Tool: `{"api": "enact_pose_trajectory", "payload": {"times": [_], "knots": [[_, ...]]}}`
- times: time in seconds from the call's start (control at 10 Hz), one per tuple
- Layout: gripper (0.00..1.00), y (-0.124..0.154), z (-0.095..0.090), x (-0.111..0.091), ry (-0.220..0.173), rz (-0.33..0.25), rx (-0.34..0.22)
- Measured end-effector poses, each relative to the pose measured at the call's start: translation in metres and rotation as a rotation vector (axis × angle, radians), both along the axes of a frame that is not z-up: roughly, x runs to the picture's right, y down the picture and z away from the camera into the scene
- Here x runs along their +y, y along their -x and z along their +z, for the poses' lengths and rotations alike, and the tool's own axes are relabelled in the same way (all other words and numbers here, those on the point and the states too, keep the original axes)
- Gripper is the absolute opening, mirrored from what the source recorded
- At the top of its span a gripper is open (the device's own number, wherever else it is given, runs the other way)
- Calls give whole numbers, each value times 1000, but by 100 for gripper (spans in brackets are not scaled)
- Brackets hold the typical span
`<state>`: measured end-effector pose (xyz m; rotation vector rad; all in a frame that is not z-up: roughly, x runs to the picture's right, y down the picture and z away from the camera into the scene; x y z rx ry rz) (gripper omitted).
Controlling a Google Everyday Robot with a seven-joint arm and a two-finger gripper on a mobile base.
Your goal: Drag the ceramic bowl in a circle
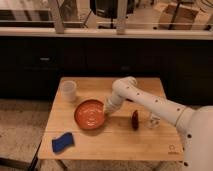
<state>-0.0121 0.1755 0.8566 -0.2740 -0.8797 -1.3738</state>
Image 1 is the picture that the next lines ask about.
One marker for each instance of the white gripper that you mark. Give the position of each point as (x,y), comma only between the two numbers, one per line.
(112,105)

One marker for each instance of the orange ceramic bowl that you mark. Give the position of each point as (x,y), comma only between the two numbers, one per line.
(89,114)

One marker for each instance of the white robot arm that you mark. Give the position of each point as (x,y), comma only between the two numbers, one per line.
(196,124)

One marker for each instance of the dark red small object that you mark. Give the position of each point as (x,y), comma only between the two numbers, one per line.
(135,120)

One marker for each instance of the clear glass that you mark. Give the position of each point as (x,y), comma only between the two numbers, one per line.
(153,121)

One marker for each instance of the wooden table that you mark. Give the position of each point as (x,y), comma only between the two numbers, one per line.
(116,139)

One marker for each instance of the translucent plastic cup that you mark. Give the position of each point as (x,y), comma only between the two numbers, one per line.
(68,90)

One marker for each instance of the blue sponge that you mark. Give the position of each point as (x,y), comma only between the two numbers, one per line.
(60,143)

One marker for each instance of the black office chair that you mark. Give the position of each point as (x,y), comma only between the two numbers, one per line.
(105,9)

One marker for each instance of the cardboard box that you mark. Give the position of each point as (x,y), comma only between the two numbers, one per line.
(175,17)

